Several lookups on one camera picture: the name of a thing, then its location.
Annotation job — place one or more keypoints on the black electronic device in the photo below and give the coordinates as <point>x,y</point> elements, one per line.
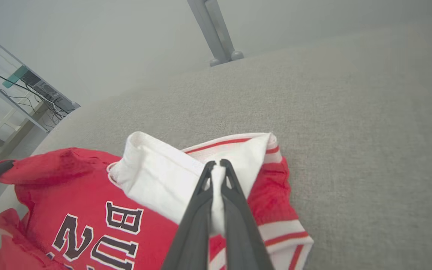
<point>47,90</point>

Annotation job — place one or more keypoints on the red jersey with white sleeves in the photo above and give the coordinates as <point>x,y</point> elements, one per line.
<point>69,180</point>

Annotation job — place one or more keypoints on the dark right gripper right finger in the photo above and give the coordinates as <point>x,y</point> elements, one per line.
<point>242,232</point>

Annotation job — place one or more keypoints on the grey metal stand post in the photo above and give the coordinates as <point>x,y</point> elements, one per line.
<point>210,26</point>

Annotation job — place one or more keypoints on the grey fabric sofa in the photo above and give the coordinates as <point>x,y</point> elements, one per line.
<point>351,150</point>

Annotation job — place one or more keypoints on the teal box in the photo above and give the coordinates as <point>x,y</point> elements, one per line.
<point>15,77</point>

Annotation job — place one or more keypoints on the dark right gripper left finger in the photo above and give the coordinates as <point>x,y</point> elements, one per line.
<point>193,232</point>

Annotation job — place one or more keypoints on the grey metal shelf frame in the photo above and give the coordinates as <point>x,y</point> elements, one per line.
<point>17,134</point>

